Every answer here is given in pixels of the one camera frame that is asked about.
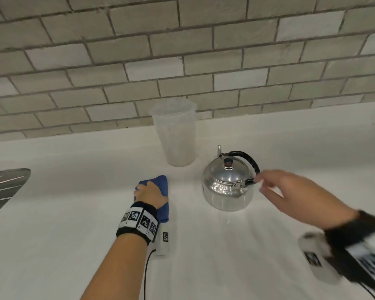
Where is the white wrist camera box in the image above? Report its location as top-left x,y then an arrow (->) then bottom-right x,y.
298,231 -> 343,284
152,203 -> 177,257

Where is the person's left forearm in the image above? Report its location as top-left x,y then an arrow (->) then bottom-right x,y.
80,236 -> 149,300

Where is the black cable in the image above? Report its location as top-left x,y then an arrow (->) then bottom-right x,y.
143,249 -> 157,300
359,280 -> 375,300

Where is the blue cloth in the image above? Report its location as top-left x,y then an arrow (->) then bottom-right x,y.
135,175 -> 170,223

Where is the person's right hand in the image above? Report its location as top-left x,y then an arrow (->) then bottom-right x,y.
255,170 -> 359,230

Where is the person's left hand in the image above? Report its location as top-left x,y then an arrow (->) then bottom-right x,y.
133,181 -> 169,210

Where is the translucent plastic cup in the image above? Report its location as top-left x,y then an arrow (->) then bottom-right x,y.
149,98 -> 198,167

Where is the silver metal kettle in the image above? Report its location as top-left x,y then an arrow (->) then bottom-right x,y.
202,145 -> 261,212

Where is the black marker wristband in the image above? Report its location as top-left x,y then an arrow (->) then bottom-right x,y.
324,210 -> 375,291
116,201 -> 160,246

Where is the steel sink drainboard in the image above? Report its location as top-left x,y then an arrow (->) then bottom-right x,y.
0,168 -> 31,223

